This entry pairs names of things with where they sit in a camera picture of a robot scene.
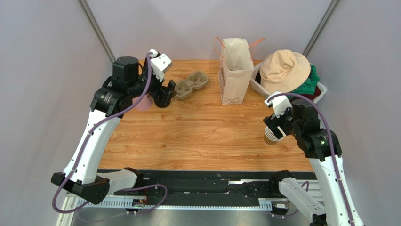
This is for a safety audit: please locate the white paper takeout bag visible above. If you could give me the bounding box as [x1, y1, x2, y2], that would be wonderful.
[213, 36, 265, 105]

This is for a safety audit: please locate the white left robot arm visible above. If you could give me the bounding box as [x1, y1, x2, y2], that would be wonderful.
[51, 53, 175, 204]

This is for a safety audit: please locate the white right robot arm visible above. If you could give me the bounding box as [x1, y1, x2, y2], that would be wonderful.
[264, 94, 364, 226]

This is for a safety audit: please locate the stack of paper cups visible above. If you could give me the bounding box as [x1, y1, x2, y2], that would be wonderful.
[263, 126, 286, 146]

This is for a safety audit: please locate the pink cup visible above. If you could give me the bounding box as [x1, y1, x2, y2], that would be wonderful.
[134, 95, 153, 111]

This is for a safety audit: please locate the green cloth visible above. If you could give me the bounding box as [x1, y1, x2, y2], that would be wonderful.
[291, 64, 320, 95]

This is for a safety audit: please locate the dark red cloth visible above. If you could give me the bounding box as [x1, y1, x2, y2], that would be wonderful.
[309, 86, 321, 100]

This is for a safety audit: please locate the white plastic basket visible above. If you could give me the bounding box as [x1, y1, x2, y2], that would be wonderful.
[250, 62, 327, 103]

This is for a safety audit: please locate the beige bucket hat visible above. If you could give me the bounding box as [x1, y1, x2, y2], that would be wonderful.
[259, 49, 311, 93]

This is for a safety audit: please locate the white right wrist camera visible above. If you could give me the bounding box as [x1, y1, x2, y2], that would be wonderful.
[264, 91, 292, 118]

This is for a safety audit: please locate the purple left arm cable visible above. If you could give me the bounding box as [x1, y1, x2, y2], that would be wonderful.
[51, 52, 168, 215]

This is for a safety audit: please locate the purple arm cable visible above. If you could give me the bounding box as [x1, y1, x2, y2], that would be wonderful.
[51, 52, 168, 215]
[266, 92, 356, 226]

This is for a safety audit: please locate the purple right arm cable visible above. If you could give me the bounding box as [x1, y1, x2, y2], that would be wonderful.
[266, 92, 356, 226]

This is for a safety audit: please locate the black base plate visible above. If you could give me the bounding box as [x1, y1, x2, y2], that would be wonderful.
[115, 170, 316, 208]

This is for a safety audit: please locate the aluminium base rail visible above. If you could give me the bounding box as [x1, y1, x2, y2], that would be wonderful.
[56, 175, 358, 226]

